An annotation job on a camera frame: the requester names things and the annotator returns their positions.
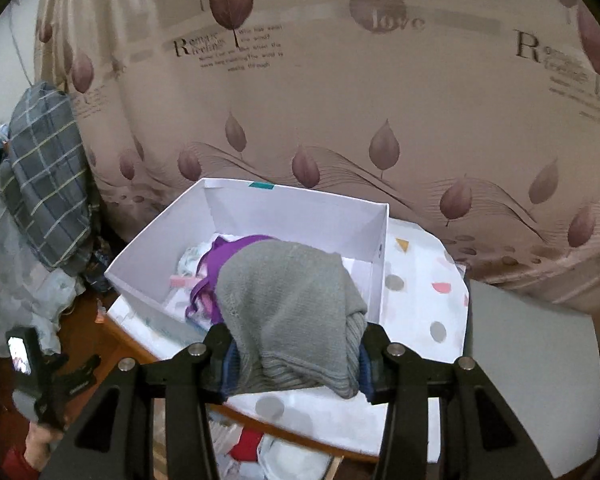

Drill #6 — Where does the white patterned cloth cover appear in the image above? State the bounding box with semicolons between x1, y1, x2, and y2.
107;216;472;463

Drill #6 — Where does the wooden nightstand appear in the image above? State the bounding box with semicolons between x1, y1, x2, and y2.
94;303;382;480

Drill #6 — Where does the grey knit sock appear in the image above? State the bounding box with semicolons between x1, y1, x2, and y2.
214;240;367;399

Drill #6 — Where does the grey foam mattress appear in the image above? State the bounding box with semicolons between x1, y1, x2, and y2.
465;281;600;478

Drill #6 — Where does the purple underwear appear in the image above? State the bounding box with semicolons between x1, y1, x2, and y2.
184;235;271;330

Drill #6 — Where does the pale green patterned underwear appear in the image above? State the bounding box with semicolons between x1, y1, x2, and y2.
175;242;212;276

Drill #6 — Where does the white XINCCI shoe box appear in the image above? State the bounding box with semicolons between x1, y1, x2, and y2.
106;178;389;344

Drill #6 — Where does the red sock gold embroidery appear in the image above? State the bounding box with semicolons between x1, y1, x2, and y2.
230;427;264;463

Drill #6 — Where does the beige leaf print curtain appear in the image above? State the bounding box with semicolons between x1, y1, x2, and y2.
35;0;600;321

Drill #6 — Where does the grey plaid garment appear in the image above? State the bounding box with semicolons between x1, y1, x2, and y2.
0;81;92;276

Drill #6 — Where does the dark patterned bag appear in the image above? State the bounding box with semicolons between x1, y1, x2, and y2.
81;246;112;294

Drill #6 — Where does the person left hand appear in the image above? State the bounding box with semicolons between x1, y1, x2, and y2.
23;422;64;472

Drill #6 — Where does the white patterned bedsheet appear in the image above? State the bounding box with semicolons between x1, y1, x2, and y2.
0;196;85;358

